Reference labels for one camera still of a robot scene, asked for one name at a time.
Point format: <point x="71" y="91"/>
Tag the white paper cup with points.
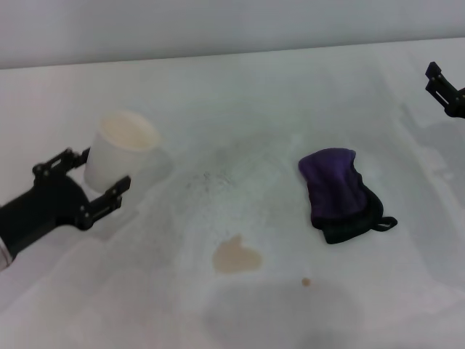
<point x="109" y="163"/>

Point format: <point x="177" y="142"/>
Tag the small brown water drop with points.
<point x="306" y="281"/>

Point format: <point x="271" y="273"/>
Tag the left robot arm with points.
<point x="3" y="256"/>

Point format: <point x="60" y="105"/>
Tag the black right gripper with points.
<point x="458" y="103"/>

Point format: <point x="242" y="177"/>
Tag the purple and black rag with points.
<point x="334" y="181"/>

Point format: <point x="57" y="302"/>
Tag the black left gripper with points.
<point x="43" y="207"/>

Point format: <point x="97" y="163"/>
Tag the large brown water stain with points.
<point x="234" y="258"/>

